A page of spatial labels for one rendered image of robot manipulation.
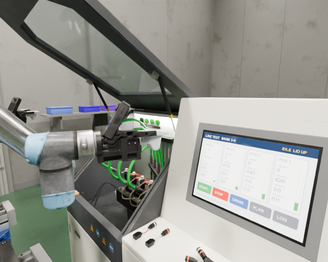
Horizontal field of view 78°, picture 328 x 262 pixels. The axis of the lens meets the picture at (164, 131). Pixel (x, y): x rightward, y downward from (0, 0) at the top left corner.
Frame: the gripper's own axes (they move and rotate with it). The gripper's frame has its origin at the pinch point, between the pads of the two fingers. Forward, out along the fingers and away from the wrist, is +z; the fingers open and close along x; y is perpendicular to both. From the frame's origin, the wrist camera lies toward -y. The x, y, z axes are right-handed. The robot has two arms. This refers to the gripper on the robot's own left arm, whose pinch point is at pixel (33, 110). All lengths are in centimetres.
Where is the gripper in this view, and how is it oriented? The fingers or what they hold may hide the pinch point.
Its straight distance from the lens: 168.5
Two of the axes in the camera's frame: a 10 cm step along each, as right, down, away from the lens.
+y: -1.3, 9.7, 2.1
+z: 2.7, -1.7, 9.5
